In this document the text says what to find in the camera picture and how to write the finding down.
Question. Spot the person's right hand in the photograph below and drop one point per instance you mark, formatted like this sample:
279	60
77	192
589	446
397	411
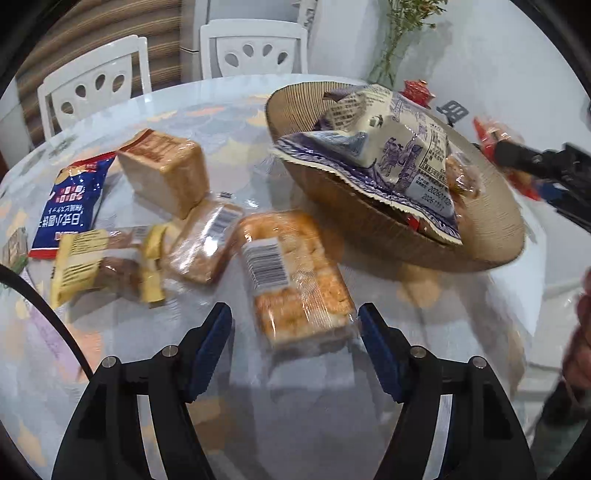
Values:
581	337

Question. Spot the brown toast packet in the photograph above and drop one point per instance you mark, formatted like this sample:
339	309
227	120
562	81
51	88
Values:
161	170

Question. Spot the yellow cake packet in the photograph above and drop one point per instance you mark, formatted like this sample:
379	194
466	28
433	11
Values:
83	267

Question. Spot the purple white snack packet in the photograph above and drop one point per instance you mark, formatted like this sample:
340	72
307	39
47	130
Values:
392	152

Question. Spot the red teacup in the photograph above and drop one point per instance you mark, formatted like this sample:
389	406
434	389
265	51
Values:
418	92

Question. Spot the glass vase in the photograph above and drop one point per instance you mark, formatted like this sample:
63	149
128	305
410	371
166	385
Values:
388	69

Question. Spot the blue snack packet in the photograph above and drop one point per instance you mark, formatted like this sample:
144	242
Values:
69	203

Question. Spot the striped window blind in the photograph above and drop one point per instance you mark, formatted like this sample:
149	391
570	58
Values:
92	32

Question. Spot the white chair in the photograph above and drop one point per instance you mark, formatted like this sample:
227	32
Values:
92	87
254	50

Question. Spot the small clear cake packet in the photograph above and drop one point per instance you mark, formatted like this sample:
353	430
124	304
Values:
203	244

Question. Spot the red orange snack packet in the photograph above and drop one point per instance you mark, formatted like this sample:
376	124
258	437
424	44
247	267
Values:
487	134

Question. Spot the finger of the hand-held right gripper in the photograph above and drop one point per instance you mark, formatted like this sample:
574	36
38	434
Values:
521	157
551	190

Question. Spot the dried flower bunch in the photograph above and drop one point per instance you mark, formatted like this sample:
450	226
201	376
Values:
411	18

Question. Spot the clear square cracker packet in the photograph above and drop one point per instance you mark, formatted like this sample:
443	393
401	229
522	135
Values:
300	286

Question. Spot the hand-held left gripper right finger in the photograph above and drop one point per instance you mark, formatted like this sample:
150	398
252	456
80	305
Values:
378	355

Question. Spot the person's right forearm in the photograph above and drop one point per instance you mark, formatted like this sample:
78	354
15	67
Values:
563	415

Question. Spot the brown ribbed bowl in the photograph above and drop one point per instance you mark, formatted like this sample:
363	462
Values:
369	230

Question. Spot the grey refrigerator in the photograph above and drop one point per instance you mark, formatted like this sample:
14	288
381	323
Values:
249	11

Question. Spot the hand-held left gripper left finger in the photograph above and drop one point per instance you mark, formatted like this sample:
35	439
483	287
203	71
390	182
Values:
210	350

